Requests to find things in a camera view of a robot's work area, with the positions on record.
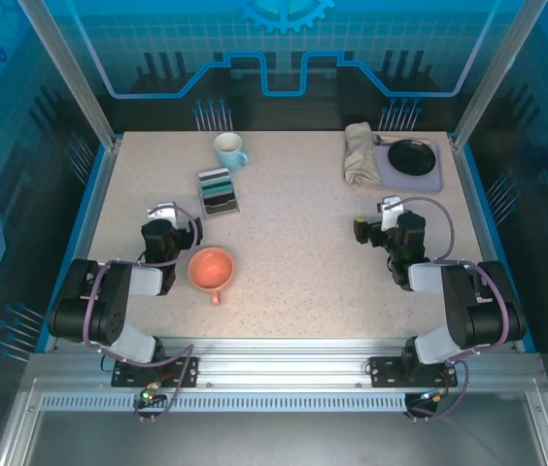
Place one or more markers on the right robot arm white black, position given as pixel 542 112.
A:
pixel 458 296

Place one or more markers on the steel lower panel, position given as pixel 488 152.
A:
pixel 279 442

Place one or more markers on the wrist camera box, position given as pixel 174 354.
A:
pixel 162 212
pixel 390 204

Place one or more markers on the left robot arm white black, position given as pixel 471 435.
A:
pixel 118 296

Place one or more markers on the teal card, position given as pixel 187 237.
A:
pixel 215 184
pixel 218 193

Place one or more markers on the grey striped card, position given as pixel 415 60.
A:
pixel 213 174

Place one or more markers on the black plate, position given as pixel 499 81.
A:
pixel 412 156

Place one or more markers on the black card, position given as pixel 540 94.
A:
pixel 219 201
pixel 222 209

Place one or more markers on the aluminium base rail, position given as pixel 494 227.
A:
pixel 279 364

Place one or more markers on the aluminium side rail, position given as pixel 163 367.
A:
pixel 87 228
pixel 470 194

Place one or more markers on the aluminium frame post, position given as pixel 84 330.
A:
pixel 490 73
pixel 70 73

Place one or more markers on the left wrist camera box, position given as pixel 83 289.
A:
pixel 162 212

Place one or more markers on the lilac tray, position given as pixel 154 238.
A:
pixel 424 183

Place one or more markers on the light blue mug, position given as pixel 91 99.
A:
pixel 229 155

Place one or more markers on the beige folded cloth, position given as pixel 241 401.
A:
pixel 359 155

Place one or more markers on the orange cup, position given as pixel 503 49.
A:
pixel 211 269

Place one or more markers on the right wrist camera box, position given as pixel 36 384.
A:
pixel 390 204

